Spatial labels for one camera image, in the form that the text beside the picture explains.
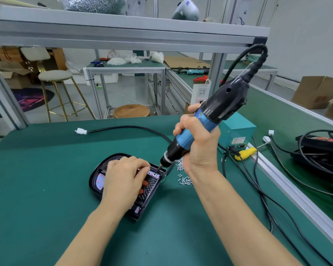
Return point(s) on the person's left hand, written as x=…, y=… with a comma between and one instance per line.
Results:
x=122, y=185

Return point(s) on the person's right hand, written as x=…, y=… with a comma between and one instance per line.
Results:
x=202, y=146

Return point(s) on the black cover orange strips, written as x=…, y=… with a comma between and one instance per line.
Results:
x=147, y=191

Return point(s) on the heap of small silver screws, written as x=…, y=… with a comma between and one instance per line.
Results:
x=183, y=177

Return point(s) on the blue black electric screwdriver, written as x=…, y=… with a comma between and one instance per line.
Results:
x=225, y=102

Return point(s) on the person's right forearm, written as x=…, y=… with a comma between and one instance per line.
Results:
x=238, y=218

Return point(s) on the person's left forearm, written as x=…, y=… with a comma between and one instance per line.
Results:
x=89, y=238

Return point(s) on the teal power supply box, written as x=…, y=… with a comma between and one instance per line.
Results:
x=238, y=127

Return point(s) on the yellow plug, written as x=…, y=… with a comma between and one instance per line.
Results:
x=245, y=154

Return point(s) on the white power strip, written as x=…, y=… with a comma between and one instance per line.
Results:
x=200, y=92

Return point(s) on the red tool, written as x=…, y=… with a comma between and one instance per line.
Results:
x=201, y=79

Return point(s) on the round brown wooden stool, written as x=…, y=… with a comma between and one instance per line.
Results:
x=131, y=110

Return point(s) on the teal hand tool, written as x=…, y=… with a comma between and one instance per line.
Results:
x=194, y=71

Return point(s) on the green workbench white legs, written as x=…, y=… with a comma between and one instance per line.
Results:
x=266, y=70

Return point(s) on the white crumpled bag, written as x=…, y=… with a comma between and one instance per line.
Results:
x=157, y=57

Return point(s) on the small green workbench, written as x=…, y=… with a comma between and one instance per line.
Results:
x=125, y=68

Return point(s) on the colourful round rug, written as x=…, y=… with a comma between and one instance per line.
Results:
x=28, y=99

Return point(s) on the round beige stool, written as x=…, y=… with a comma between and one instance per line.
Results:
x=55, y=75

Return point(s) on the white handheld device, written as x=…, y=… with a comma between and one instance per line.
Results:
x=186, y=9

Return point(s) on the brown wooden cabinet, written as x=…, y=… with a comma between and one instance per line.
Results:
x=58, y=58

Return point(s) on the open brown cardboard carton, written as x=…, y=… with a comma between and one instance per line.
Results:
x=14, y=74

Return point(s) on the clear bag of screws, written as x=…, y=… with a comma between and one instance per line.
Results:
x=94, y=3

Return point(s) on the aluminium shelf frame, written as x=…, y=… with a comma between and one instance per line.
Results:
x=127, y=33

